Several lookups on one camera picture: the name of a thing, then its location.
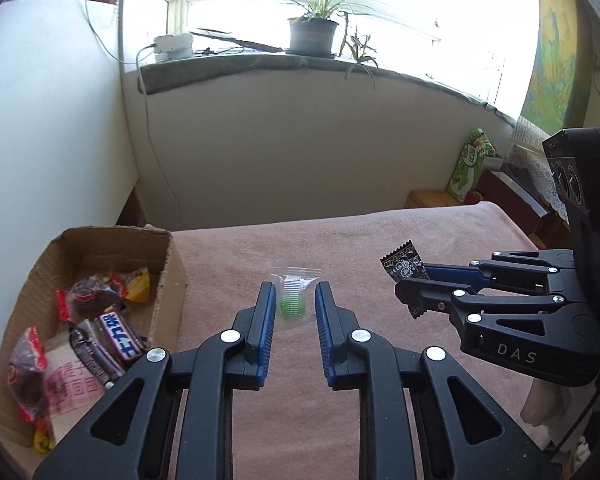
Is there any landscape wall painting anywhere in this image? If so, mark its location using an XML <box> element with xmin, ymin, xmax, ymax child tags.
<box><xmin>522</xmin><ymin>0</ymin><xmax>594</xmax><ymax>134</ymax></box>

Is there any white cabinet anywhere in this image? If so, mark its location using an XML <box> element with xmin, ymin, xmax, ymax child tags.
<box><xmin>0</xmin><ymin>0</ymin><xmax>142</xmax><ymax>262</ymax></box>

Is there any potted plant in grey pot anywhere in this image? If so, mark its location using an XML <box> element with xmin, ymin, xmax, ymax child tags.
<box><xmin>259</xmin><ymin>0</ymin><xmax>377</xmax><ymax>57</ymax></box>

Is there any chocolate bar with blue label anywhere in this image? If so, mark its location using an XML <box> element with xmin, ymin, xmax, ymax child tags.
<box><xmin>96</xmin><ymin>311</ymin><xmax>147</xmax><ymax>364</ymax></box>

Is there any white framed window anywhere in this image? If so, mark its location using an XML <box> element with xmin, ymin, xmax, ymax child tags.
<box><xmin>117</xmin><ymin>0</ymin><xmax>539</xmax><ymax>112</ymax></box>

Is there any cardboard box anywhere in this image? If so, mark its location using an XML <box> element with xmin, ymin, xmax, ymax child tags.
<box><xmin>0</xmin><ymin>226</ymin><xmax>189</xmax><ymax>462</ymax></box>

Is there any dark snack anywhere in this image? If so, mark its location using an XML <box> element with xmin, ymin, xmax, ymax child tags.
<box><xmin>7</xmin><ymin>326</ymin><xmax>51</xmax><ymax>424</ymax></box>
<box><xmin>56</xmin><ymin>272</ymin><xmax>131</xmax><ymax>322</ymax></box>

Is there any dark brown snack bar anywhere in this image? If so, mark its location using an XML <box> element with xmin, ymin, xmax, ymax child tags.
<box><xmin>69</xmin><ymin>322</ymin><xmax>126</xmax><ymax>387</ymax></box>

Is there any ring lamp with dark handle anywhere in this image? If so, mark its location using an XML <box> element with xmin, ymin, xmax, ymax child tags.
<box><xmin>190</xmin><ymin>27</ymin><xmax>286</xmax><ymax>54</ymax></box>

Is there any dark low cabinet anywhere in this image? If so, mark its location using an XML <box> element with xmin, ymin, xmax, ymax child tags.
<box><xmin>474</xmin><ymin>169</ymin><xmax>557</xmax><ymax>252</ymax></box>

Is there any grey windowsill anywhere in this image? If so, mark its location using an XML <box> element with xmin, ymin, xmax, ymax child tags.
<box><xmin>138</xmin><ymin>52</ymin><xmax>517</xmax><ymax>127</ymax></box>

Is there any white lace tablecloth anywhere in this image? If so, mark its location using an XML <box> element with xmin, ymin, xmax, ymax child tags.
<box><xmin>509</xmin><ymin>115</ymin><xmax>577</xmax><ymax>222</ymax></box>

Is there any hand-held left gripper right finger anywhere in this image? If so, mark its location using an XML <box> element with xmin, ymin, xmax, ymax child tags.
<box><xmin>313</xmin><ymin>281</ymin><xmax>564</xmax><ymax>480</ymax></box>

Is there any clear packet with green contents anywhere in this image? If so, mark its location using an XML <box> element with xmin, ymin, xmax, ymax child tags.
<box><xmin>271</xmin><ymin>266</ymin><xmax>322</xmax><ymax>319</ymax></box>

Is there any black patterned candy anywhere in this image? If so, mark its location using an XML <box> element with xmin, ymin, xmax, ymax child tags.
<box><xmin>379</xmin><ymin>241</ymin><xmax>426</xmax><ymax>320</ymax></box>

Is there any yellow printed candy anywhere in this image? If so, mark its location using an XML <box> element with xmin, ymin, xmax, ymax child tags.
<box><xmin>33</xmin><ymin>422</ymin><xmax>57</xmax><ymax>456</ymax></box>

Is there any small trailing plant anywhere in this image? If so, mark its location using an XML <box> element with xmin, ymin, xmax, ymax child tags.
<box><xmin>337</xmin><ymin>10</ymin><xmax>382</xmax><ymax>89</ymax></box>

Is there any green printed bag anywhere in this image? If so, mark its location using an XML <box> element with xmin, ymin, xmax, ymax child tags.
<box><xmin>445</xmin><ymin>128</ymin><xmax>499</xmax><ymax>205</ymax></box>

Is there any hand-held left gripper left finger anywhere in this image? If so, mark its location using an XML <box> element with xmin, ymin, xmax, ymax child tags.
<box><xmin>32</xmin><ymin>281</ymin><xmax>277</xmax><ymax>480</ymax></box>

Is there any white cloth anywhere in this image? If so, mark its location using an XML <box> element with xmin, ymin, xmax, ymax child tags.
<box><xmin>520</xmin><ymin>377</ymin><xmax>574</xmax><ymax>429</ymax></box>

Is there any white power adapter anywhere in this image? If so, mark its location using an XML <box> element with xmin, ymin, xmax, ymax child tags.
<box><xmin>152</xmin><ymin>32</ymin><xmax>195</xmax><ymax>63</ymax></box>

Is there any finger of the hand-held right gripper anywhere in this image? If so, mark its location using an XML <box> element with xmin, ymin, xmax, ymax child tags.
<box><xmin>422</xmin><ymin>248</ymin><xmax>577</xmax><ymax>295</ymax></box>
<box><xmin>395</xmin><ymin>278</ymin><xmax>587</xmax><ymax>347</ymax></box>

